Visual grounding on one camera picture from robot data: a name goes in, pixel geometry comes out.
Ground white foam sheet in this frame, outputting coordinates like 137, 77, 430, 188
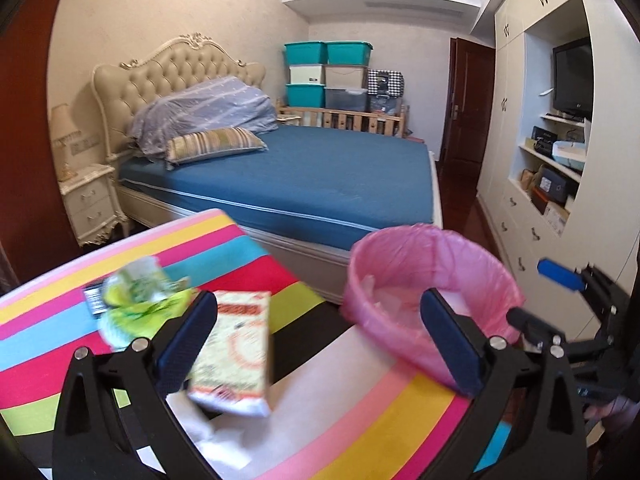
359, 274, 472, 322

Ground flat cardboard box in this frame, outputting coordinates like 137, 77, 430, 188
544, 202, 571, 234

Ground black television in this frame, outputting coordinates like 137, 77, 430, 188
552, 36, 595, 119

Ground dark wooden door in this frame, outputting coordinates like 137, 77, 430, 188
439, 37, 496, 179

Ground black shelf box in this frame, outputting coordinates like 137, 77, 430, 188
532, 126, 560, 157

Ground striped colourful tablecloth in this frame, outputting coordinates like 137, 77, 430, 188
0, 208, 512, 480

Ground bin with pink liner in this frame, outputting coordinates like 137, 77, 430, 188
339, 225, 527, 397

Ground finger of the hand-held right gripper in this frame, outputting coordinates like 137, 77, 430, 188
506, 307, 568, 357
537, 258, 587, 292

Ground beige plastic storage box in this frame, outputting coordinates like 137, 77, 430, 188
323, 65, 369, 89

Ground dark safe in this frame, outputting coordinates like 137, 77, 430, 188
537, 164, 581, 202

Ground dark bag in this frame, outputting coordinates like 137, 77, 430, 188
369, 95, 404, 116

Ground cream built-in wardrobe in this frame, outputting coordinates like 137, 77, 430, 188
474, 0, 640, 343

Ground beige drink carton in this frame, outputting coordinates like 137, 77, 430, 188
186, 289, 274, 419

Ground white plastic storage box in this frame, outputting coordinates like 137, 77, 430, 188
288, 64, 326, 86

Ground black white checked bag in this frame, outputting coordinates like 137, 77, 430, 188
367, 68, 405, 97

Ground grey folded duvet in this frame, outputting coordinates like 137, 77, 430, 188
127, 75, 279, 162

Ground wooden crib rail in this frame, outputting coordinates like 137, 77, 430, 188
277, 104, 409, 139

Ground person's right hand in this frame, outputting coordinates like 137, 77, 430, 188
584, 394, 632, 422

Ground reddish wooden wall panel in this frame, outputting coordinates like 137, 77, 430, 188
0, 0, 77, 292

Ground green plastic wrapper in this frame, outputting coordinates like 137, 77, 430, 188
99, 256, 197, 352

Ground teal plastic storage box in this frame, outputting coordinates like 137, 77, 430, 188
284, 41, 329, 67
285, 83, 326, 109
325, 41, 374, 67

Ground bed with blue sheet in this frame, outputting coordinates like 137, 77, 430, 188
114, 124, 445, 302

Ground beige tufted headboard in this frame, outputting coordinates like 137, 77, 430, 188
91, 32, 267, 162

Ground clear grey storage box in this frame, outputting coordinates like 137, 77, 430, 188
323, 86, 369, 111

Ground small black box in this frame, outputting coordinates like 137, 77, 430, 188
82, 281, 109, 319

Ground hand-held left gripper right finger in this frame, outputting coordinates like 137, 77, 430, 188
420, 287, 589, 480

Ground white shelf box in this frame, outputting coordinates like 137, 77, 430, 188
552, 140, 587, 172

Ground twisted white tissue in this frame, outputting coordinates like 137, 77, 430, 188
167, 395, 253, 468

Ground striped pillow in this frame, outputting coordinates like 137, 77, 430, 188
164, 127, 269, 172

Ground cream nightstand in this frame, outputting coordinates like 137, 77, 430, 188
58, 163, 132, 248

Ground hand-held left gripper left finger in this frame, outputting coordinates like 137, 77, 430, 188
52, 290, 219, 480

